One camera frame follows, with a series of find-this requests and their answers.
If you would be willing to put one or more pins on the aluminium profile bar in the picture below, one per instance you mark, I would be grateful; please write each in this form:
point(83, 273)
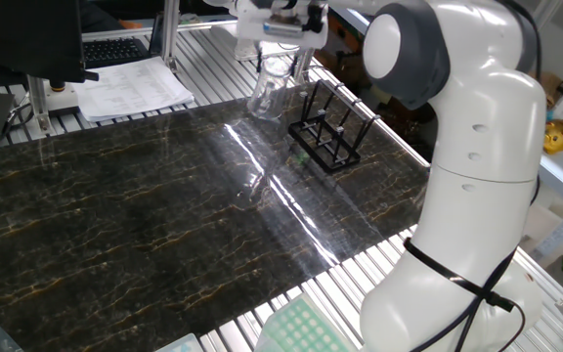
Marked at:
point(39, 107)
point(170, 34)

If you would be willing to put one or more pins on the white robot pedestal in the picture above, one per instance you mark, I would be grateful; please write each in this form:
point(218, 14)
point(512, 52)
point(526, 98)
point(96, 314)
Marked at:
point(247, 49)

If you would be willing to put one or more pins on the clear glass jar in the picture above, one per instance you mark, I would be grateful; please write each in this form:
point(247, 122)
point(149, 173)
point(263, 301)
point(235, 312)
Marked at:
point(269, 93)

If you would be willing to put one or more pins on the golden piggy bank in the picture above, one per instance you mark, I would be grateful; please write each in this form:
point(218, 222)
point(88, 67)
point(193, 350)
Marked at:
point(560, 137)

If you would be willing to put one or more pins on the white Franka Panda arm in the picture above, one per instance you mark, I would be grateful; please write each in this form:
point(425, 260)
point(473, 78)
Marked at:
point(482, 195)

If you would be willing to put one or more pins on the brown woven basket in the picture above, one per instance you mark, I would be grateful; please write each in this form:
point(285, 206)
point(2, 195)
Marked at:
point(554, 90)

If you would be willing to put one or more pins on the green pipette tip box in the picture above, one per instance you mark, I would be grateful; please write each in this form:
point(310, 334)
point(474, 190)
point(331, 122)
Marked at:
point(301, 332)

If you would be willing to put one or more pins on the blue pipette tip box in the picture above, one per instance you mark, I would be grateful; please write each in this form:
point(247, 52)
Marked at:
point(181, 344)

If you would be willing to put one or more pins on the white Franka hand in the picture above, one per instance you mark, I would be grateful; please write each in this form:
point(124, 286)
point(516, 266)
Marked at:
point(249, 27)

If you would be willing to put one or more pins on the black marble pattern mat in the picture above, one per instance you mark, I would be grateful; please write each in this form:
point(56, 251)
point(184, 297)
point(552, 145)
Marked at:
point(115, 220)

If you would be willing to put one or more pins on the white foam block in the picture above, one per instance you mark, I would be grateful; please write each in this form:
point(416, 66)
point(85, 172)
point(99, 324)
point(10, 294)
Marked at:
point(548, 227)

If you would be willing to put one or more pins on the white paper stack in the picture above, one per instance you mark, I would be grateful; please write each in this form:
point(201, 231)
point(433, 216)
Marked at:
point(130, 88)

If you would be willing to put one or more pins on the black keyboard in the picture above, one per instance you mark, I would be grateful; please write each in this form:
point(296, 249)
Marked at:
point(113, 51)

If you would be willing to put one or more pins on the black monitor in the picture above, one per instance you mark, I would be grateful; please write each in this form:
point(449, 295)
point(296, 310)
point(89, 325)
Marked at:
point(17, 39)

